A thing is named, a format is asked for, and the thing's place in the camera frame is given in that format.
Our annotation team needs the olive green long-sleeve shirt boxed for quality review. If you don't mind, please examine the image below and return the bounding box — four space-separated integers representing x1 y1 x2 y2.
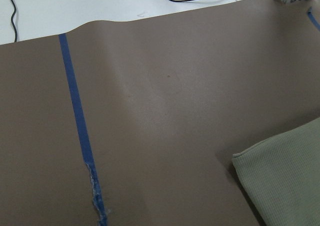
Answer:
232 119 320 225

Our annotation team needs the black cable on white table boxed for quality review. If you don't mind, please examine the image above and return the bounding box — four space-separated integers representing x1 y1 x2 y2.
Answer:
9 0 20 43

